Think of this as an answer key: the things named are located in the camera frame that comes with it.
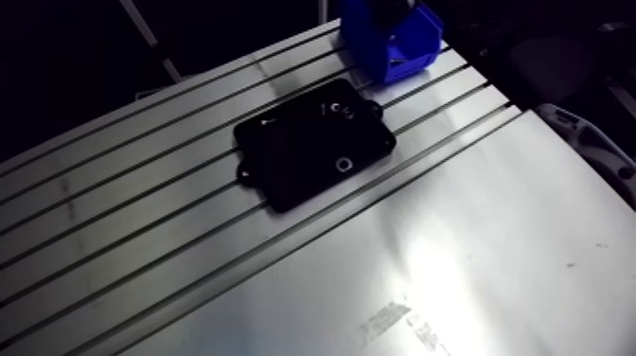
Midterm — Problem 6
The blue bin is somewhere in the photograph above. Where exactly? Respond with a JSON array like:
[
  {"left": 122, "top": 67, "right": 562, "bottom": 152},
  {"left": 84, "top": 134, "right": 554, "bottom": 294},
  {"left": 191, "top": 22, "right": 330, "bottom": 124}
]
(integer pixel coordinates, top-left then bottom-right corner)
[{"left": 337, "top": 0, "right": 446, "bottom": 85}]

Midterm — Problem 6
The slanted white post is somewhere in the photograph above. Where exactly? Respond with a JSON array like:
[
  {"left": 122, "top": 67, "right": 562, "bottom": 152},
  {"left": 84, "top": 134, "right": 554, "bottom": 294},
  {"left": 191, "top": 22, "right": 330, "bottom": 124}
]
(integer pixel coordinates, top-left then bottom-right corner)
[{"left": 117, "top": 0, "right": 184, "bottom": 84}]

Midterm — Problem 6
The dark office chair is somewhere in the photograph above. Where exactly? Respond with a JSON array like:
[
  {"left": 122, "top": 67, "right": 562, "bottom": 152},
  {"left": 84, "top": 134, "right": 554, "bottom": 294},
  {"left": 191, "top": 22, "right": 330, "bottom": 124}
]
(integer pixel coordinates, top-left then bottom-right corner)
[{"left": 505, "top": 33, "right": 600, "bottom": 107}]

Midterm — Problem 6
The black tray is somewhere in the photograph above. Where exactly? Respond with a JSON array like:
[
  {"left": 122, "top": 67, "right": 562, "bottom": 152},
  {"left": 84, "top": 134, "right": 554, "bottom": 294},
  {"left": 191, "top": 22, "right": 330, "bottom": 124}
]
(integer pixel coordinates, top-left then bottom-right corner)
[{"left": 233, "top": 77, "right": 398, "bottom": 214}]

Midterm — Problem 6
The pale holed strip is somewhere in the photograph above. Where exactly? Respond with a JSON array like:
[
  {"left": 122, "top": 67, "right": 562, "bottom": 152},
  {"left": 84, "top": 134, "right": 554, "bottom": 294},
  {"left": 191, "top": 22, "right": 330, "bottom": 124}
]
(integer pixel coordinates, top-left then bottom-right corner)
[{"left": 533, "top": 101, "right": 636, "bottom": 211}]

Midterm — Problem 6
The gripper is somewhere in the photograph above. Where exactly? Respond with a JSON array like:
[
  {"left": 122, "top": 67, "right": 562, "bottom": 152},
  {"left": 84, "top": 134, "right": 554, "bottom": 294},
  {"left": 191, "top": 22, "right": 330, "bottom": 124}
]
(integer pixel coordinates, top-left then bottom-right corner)
[{"left": 370, "top": 0, "right": 420, "bottom": 33}]

